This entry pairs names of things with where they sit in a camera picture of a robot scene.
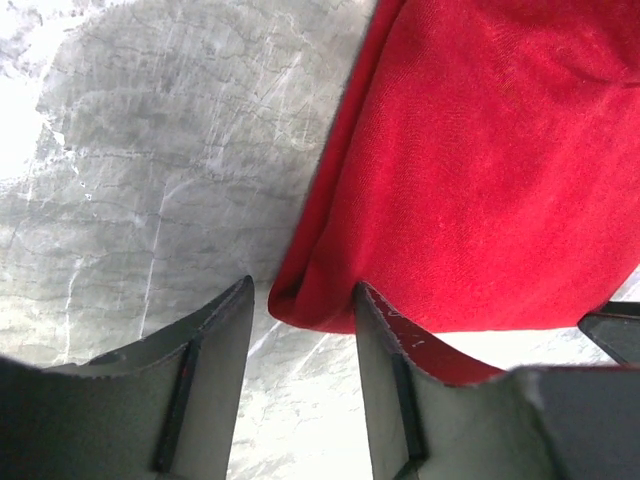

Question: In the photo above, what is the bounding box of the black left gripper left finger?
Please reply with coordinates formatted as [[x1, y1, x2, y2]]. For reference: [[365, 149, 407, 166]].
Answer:
[[1, 277, 255, 479]]

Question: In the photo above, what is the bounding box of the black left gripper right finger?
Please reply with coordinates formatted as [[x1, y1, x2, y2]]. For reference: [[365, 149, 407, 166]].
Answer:
[[354, 284, 639, 479]]

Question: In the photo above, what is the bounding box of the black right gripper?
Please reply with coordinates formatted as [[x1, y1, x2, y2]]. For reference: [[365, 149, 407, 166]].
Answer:
[[578, 301, 640, 365]]

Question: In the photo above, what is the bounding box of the red t shirt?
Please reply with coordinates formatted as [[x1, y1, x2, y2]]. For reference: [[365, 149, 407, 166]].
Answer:
[[268, 1, 639, 333]]

